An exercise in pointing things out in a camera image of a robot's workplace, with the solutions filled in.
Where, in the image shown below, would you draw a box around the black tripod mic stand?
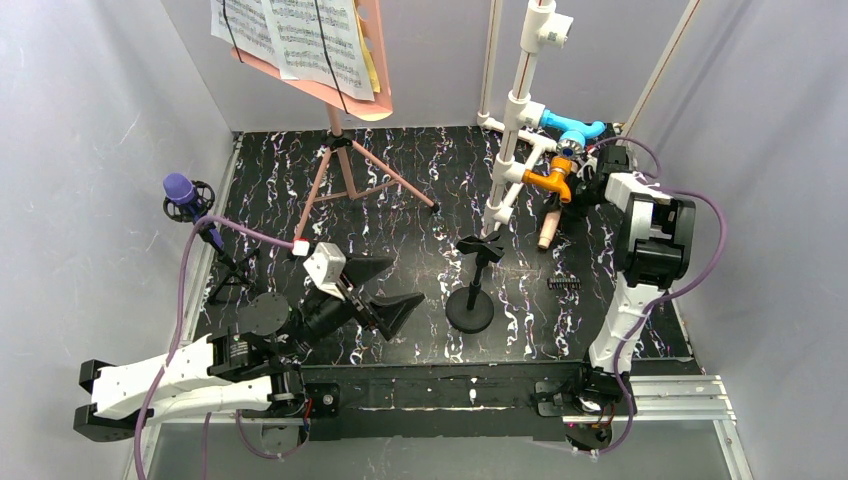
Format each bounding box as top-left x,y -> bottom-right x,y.
162,180 -> 260,304

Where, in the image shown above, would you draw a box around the white pvc pipe frame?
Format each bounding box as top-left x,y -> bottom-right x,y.
476,0 -> 704,248

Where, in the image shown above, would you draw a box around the small black comb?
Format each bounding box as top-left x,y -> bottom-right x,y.
546,277 -> 582,291

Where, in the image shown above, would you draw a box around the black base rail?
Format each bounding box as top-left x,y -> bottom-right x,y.
192,357 -> 737,444

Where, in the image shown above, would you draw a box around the pink microphone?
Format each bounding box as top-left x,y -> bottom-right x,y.
537,203 -> 563,251

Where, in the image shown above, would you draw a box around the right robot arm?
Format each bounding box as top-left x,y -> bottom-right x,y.
574,143 -> 696,405

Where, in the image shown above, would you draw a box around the blue faucet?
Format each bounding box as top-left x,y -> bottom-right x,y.
539,109 -> 606,159

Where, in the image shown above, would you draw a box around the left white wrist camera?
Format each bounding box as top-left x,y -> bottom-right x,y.
292,239 -> 346,300

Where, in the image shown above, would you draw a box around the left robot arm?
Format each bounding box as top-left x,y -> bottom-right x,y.
73,255 -> 425,442

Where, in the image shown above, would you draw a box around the black round-base mic stand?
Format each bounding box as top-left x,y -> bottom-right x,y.
445,231 -> 504,334

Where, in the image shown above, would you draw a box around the orange faucet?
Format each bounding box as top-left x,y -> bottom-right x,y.
521,156 -> 572,204

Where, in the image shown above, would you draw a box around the sheet music pages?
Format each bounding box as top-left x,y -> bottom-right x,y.
210,0 -> 381,101

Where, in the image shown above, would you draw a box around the purple microphone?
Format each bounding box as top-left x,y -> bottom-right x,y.
162,173 -> 198,207

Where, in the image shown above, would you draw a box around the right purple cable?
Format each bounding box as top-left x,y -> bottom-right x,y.
586,135 -> 729,458

